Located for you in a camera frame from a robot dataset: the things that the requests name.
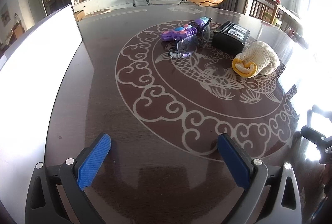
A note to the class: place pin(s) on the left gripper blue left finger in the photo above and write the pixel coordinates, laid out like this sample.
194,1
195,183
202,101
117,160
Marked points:
43,202

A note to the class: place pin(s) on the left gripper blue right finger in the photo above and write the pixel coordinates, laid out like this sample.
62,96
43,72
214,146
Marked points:
282,204

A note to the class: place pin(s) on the cream knitted glove roll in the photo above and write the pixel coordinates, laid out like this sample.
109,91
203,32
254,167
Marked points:
258,58

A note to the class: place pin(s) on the black rectangular box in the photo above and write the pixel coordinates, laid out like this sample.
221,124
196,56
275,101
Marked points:
230,38

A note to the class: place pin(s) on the clear safety glasses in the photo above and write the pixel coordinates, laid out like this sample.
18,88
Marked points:
187,46

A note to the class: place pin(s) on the purple toy wand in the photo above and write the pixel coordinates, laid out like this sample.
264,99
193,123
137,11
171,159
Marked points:
180,33

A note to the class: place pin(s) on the white storage bin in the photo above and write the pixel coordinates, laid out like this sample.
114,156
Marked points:
31,76

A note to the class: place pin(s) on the wooden dining chair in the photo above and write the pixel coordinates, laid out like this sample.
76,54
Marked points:
264,10

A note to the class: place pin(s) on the cardboard box on floor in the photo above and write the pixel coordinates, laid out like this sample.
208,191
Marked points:
79,15

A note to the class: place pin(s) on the framed wall painting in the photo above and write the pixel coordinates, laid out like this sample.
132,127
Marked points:
5,15

